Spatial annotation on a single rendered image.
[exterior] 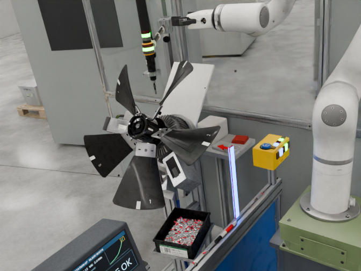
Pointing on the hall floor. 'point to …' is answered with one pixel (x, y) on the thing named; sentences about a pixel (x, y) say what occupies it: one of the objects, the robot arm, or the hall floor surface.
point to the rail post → (279, 215)
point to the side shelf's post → (223, 191)
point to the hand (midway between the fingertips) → (182, 18)
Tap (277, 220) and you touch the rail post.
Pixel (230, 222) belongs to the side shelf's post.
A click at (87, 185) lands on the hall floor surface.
